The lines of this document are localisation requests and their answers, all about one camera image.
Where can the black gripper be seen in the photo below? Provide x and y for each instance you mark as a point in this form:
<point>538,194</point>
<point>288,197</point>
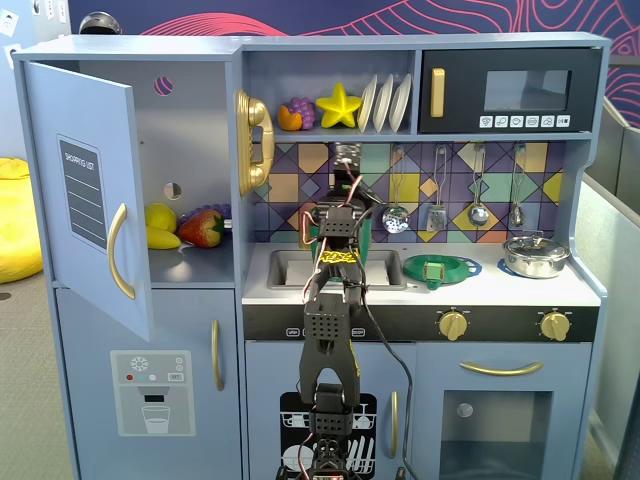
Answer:
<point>346,176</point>

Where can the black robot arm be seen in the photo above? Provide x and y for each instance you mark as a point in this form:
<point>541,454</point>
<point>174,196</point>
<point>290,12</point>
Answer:
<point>327,350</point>

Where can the blue cabinet door shopping list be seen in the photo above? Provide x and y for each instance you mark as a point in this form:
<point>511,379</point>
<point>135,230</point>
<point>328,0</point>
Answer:
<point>60,125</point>

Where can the steel toy skimmer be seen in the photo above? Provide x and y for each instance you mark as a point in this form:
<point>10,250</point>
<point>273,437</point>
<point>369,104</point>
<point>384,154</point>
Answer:
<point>396,219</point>

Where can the steel toy spatula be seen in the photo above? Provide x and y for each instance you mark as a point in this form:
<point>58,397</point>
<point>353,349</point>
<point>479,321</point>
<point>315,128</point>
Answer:
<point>436,217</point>

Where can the yellow toy star fruit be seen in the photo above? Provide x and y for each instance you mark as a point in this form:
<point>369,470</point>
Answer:
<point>339,110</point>

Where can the white toy plate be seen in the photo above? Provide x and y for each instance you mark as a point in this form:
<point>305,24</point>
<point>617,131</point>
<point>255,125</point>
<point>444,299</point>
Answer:
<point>401,102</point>
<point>366,102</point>
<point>384,102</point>

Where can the small green toy object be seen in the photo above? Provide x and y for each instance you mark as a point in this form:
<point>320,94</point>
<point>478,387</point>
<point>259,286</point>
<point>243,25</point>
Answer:
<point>434,271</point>

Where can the steel toy ladle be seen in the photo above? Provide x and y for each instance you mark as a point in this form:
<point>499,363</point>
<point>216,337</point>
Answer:
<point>478,215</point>

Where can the grey toy sink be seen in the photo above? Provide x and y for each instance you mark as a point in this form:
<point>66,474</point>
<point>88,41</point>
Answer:
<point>290,270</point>

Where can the green round plate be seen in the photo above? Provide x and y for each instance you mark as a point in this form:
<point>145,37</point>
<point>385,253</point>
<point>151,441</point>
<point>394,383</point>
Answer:
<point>460,265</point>

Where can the orange toy fruit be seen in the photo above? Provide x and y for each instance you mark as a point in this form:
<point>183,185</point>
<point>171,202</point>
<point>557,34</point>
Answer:
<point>289,120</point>

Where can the gold toy telephone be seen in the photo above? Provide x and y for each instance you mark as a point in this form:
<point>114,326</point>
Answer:
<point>247,145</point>

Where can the steel toy spoon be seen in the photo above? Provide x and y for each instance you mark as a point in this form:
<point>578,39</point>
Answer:
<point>517,216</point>

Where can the gold stove knob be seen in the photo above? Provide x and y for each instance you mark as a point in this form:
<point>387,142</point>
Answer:
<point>555,326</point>
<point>453,326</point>

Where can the steel toy pot with lid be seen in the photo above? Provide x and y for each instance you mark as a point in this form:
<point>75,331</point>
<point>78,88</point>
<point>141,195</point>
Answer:
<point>535,260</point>

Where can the red toy strawberry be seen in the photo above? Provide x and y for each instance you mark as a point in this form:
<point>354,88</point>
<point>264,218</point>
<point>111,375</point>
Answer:
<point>200,230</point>

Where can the black toy microwave door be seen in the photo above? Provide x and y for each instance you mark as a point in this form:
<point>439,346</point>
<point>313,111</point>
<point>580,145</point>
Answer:
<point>500,65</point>

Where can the blue toy kitchen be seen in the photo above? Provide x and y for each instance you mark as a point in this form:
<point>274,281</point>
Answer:
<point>200,320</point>

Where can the blue dishwasher door with print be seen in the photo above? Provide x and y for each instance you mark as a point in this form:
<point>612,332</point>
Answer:
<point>265,380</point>

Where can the yellow toy lemon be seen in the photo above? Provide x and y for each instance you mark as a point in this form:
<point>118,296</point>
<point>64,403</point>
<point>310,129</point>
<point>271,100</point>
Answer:
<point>160,217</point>

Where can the yellow toy banana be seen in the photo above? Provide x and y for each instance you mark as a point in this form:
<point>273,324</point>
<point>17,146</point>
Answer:
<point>162,239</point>

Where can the blue oven door with window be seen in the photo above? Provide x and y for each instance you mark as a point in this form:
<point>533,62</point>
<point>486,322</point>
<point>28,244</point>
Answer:
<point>430,410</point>

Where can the blue fridge door with dispenser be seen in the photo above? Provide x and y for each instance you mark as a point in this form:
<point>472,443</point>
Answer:
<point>90,320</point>

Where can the black helmet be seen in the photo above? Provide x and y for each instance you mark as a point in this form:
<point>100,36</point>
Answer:
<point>100,24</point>

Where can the yellow bean bag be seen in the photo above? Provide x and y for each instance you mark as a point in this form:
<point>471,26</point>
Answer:
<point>15,225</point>

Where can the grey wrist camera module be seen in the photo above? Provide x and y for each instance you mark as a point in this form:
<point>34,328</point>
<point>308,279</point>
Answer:
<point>347,154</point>

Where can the white wall outlet plate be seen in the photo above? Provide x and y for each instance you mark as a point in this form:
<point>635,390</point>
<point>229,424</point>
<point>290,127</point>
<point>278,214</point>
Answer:
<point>11,55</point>
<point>7,22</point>

